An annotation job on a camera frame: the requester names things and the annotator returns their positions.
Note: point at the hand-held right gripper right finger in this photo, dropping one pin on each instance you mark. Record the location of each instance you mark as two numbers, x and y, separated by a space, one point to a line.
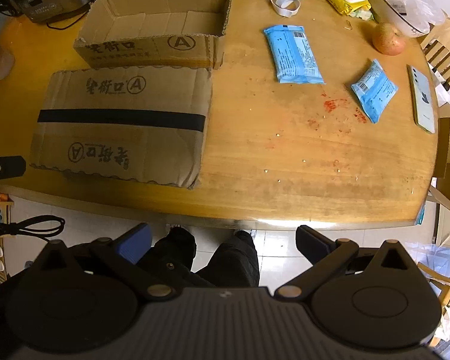
315 245

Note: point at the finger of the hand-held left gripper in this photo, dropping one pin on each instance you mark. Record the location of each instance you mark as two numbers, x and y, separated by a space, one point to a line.
5 168

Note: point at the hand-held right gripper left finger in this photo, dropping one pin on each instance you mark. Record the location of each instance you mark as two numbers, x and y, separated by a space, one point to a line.
137 242

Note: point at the cardboard box lid black tape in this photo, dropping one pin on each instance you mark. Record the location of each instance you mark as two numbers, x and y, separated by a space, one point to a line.
135 93

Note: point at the small blue packet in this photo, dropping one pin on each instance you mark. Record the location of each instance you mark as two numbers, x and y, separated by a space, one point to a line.
375 90

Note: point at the cardboard box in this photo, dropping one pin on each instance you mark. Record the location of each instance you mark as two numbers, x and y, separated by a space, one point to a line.
153 50

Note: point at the large blue packet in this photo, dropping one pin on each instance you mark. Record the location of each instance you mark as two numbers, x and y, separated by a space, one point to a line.
294 54

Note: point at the person's left leg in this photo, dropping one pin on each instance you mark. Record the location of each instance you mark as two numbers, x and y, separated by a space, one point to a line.
176 247

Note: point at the person's leg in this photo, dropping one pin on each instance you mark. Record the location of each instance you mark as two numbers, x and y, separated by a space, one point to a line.
176 247
232 262

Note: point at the person's right leg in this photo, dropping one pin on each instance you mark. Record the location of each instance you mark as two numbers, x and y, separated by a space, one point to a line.
232 262

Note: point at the smartphone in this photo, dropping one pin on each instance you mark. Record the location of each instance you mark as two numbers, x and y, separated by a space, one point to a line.
422 101

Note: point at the small hex key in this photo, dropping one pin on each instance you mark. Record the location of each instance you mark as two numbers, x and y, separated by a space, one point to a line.
348 25

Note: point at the wooden chair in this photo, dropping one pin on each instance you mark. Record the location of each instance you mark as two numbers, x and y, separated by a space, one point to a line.
444 60

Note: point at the white bowl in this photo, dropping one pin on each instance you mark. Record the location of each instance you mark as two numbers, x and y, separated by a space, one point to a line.
390 17

